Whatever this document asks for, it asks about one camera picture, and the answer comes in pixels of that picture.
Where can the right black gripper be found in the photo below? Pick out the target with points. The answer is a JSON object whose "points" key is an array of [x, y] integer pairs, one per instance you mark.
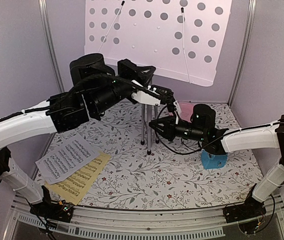
{"points": [[169, 122]]}

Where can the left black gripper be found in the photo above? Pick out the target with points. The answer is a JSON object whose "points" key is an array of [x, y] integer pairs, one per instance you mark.
{"points": [[144, 73]]}

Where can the white perforated music stand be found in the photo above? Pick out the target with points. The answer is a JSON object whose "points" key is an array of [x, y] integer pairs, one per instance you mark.
{"points": [[183, 39]]}

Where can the white sheet music page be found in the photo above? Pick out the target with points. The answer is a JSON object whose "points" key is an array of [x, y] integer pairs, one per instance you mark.
{"points": [[66, 159]]}

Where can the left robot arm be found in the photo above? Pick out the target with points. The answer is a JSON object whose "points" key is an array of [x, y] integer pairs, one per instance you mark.
{"points": [[96, 88]]}

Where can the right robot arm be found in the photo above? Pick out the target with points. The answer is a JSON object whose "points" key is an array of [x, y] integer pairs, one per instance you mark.
{"points": [[218, 142]]}

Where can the pink plate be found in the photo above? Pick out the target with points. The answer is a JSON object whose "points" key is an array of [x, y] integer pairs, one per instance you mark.
{"points": [[184, 110]]}

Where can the floral tablecloth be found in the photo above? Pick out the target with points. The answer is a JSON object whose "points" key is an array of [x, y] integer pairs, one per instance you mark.
{"points": [[168, 178]]}

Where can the blue metronome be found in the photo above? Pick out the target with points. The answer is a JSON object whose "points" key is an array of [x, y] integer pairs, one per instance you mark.
{"points": [[210, 161]]}

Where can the yellow sheet music page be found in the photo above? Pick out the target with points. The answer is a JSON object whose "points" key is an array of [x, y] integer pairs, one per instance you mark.
{"points": [[75, 187]]}

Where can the front aluminium rail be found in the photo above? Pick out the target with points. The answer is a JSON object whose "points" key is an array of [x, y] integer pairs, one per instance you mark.
{"points": [[96, 223]]}

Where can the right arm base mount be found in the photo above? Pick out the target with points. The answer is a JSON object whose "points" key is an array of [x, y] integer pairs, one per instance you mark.
{"points": [[250, 208]]}

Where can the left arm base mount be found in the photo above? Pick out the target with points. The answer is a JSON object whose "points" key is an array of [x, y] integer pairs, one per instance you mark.
{"points": [[60, 211]]}

